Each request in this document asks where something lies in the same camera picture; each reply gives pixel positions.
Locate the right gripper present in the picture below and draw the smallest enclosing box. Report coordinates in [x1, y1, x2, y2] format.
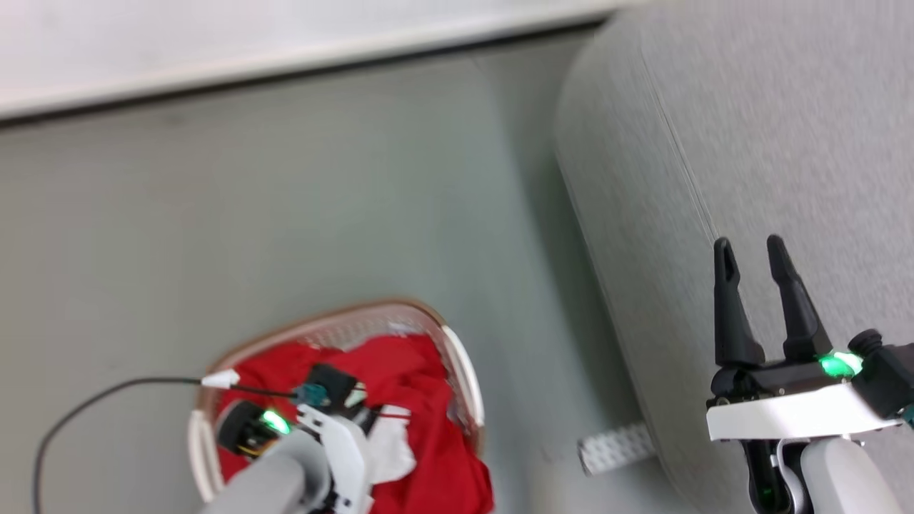
[705, 234, 904, 443]

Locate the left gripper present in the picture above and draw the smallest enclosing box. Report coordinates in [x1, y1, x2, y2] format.
[218, 401, 373, 514]

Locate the red and white garment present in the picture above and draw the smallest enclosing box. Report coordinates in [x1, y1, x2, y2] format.
[214, 334, 495, 514]

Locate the white and brown laundry basket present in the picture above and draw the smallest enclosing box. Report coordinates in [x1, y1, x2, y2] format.
[187, 298, 486, 504]

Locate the grey fabric sofa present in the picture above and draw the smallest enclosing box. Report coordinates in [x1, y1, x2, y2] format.
[553, 0, 914, 514]

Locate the white perforated sofa leg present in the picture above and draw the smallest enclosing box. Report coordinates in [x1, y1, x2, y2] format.
[577, 421, 656, 477]

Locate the thin black cable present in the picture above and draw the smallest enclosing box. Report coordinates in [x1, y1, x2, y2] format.
[32, 376, 315, 514]

